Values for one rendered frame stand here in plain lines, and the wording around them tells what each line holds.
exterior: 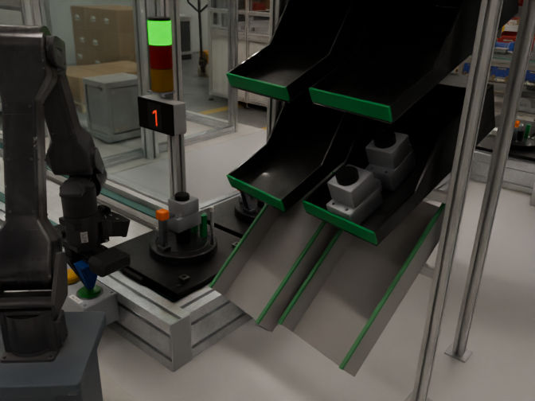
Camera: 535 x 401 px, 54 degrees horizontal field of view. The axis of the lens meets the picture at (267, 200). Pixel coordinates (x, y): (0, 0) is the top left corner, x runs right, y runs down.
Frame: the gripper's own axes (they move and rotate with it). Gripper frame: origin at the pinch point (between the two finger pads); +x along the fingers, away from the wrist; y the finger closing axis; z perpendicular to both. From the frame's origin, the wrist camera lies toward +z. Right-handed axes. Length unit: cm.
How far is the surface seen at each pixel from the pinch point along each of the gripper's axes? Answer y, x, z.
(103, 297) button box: -3.3, 4.1, 0.6
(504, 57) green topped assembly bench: 86, 23, 532
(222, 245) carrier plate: -6.4, 3.3, 27.9
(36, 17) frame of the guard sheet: 74, -37, 35
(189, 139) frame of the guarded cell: 79, 13, 96
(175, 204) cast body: -1.8, -7.6, 19.4
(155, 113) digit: 17.0, -20.7, 30.6
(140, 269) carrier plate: -1.6, 3.2, 10.1
